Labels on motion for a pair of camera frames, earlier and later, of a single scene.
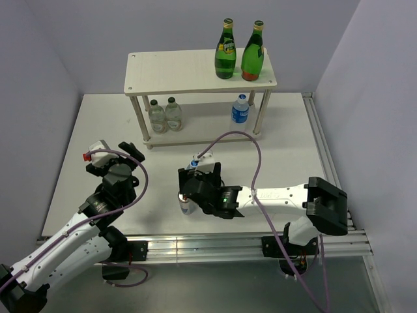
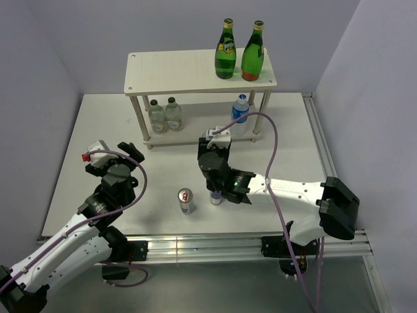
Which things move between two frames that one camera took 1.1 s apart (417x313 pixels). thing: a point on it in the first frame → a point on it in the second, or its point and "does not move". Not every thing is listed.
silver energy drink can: (187, 206) does not move
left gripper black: (101, 171) does not move
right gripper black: (215, 176) → (202, 147)
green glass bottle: (253, 59) does not move
